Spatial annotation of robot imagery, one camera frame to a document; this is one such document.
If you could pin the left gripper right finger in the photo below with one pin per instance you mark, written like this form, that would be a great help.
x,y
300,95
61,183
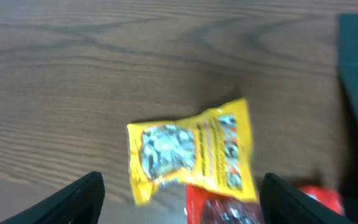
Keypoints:
x,y
281,203

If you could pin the red Hacks candy bag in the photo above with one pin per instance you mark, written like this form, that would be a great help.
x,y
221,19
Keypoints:
x,y
203,207

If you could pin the yellow Hacks candy bag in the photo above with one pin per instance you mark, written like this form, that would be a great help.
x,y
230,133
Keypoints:
x,y
211,150

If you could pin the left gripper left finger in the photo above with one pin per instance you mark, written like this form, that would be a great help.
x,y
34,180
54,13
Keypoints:
x,y
79,202

